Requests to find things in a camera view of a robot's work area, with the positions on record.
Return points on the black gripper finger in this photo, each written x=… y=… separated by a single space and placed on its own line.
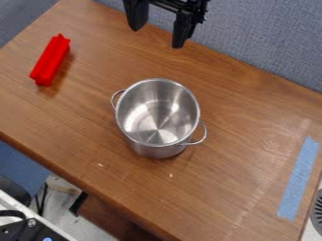
x=136 y=13
x=183 y=27

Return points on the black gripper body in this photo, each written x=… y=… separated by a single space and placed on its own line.
x=193 y=6

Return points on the stainless steel pot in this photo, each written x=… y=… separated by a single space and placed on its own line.
x=159 y=117

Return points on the red rectangular block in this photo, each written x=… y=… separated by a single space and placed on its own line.
x=48 y=63

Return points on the black round chair base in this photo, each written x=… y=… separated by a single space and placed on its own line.
x=14 y=190

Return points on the blue tape strip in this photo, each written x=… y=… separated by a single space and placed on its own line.
x=299 y=178

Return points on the dark fan grille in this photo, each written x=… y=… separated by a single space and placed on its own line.
x=316 y=212

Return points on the black device bottom left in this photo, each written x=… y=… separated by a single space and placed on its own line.
x=26 y=230

